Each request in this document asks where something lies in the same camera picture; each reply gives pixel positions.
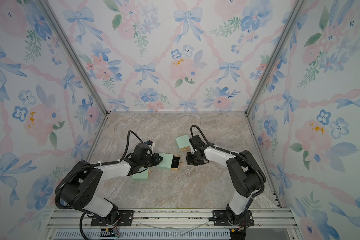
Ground aluminium frame post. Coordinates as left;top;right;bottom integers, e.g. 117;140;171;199
245;0;307;116
34;0;109;116

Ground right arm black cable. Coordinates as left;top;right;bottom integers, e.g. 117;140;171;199
190;124;267;205

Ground aluminium frame post right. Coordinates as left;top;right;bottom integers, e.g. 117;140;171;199
245;0;307;116

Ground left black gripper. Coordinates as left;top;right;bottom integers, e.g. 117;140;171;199
140;153;164;169

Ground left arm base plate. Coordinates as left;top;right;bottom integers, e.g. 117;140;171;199
91;210;135;227

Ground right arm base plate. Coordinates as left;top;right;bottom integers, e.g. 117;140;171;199
208;210;255;227

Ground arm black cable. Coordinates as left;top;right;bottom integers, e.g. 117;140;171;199
190;124;267;205
54;130;148;240

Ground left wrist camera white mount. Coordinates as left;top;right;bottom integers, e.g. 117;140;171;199
146;141;155;149

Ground aluminium frame post left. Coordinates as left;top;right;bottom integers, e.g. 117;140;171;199
34;0;109;116

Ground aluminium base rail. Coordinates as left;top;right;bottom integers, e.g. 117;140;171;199
41;208;303;240

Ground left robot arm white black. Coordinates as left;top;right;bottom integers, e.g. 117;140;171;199
55;141;164;226

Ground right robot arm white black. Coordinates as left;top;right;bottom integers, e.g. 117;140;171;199
187;135;266;226

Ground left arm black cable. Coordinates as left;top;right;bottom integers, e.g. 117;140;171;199
54;130;148;240

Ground small green jewelry box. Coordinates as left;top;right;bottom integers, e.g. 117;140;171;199
132;168;150;182

